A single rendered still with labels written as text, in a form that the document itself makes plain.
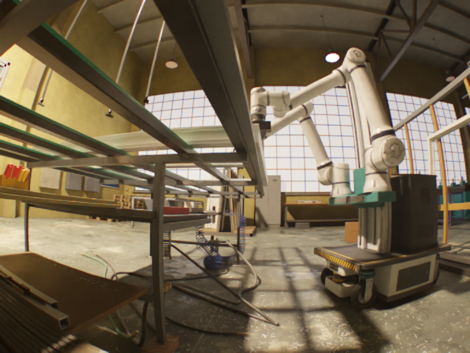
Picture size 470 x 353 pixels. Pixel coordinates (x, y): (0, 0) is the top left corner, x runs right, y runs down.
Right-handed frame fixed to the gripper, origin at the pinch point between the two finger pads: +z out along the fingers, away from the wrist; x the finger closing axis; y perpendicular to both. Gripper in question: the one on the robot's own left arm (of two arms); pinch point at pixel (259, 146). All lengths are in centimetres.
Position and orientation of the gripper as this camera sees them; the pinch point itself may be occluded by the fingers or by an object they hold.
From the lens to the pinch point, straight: 118.3
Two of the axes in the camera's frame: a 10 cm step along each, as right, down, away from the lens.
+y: -1.6, -1.5, -9.8
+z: -0.2, 9.9, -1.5
